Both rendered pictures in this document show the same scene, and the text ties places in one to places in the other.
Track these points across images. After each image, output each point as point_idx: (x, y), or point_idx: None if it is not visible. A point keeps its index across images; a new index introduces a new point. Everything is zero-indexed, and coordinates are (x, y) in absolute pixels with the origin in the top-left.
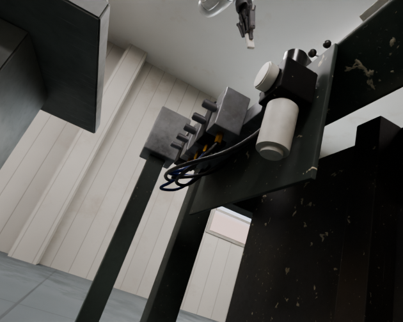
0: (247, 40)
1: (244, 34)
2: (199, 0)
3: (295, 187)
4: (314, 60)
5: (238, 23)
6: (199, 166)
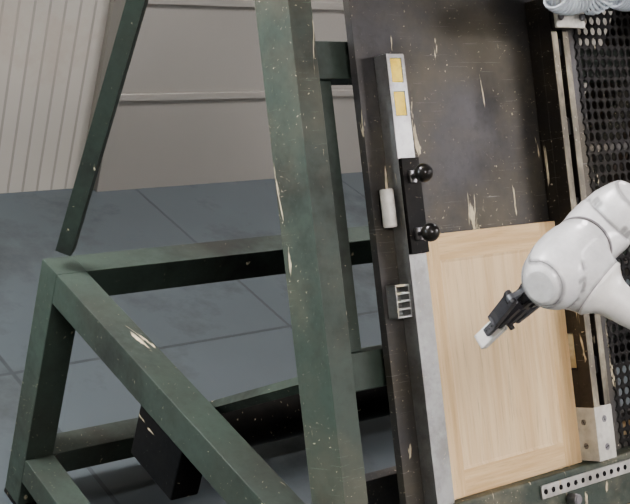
0: (495, 339)
1: (502, 327)
2: (583, 311)
3: (392, 498)
4: None
5: (517, 303)
6: None
